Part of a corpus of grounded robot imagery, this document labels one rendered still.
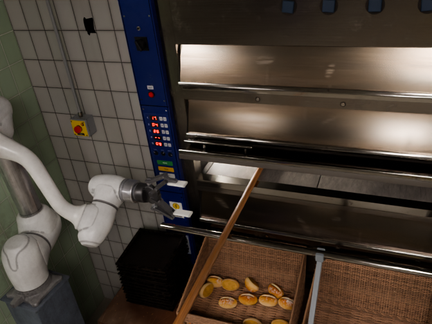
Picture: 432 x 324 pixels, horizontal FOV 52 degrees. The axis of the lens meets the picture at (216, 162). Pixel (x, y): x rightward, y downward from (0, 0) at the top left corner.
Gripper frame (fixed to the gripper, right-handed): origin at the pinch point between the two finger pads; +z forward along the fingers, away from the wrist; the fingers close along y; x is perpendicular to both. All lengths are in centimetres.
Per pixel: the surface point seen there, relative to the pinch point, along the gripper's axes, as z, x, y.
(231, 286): -4, -37, 86
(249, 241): 16.3, -17.8, 32.3
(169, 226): -21.6, -17.7, 32.0
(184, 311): 7.0, 25.7, 28.9
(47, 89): -105, -54, -15
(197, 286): 6.6, 14.1, 28.6
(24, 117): -114, -42, -4
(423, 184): 81, -41, 9
